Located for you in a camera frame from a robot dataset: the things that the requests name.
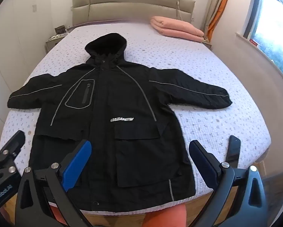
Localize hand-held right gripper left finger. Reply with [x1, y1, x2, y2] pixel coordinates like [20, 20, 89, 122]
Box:
[15, 139, 92, 227]

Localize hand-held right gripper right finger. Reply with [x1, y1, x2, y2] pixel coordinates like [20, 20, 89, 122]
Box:
[189, 139, 268, 227]

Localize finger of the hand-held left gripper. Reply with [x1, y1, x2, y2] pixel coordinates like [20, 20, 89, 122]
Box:
[0, 130, 26, 162]

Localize black hooded jacket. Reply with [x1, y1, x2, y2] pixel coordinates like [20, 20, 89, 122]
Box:
[7, 33, 233, 213]

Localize black smartphone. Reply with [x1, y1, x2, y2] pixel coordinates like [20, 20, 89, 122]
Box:
[229, 135, 242, 169]

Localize person's orange pants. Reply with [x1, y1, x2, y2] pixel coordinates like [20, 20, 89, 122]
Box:
[47, 203, 188, 227]

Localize floral quilted bedspread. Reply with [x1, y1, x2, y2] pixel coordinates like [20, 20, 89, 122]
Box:
[0, 22, 272, 208]

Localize white wardrobe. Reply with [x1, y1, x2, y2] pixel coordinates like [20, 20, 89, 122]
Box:
[0, 0, 54, 152]

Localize grey nightstand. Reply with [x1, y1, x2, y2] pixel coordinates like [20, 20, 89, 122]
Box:
[45, 32, 68, 52]

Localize brown bag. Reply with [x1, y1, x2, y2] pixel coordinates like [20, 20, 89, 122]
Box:
[54, 25, 67, 35]

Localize pink folded blanket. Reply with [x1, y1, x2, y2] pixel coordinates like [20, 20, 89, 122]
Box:
[150, 16, 205, 43]

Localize orange curtain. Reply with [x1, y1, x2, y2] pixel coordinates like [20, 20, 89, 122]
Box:
[208, 0, 233, 32]

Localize window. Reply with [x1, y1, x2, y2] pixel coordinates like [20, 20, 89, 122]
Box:
[243, 0, 283, 76]

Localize beige curtain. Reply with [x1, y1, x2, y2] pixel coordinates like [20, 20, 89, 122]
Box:
[202, 0, 227, 38]

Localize beige padded headboard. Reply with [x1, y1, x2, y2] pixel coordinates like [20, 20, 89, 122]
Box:
[72, 0, 196, 27]

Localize wooden bed frame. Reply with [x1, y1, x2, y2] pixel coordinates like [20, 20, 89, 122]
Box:
[83, 161, 267, 223]

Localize hanging cord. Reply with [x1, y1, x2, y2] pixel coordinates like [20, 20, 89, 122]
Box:
[169, 0, 190, 20]

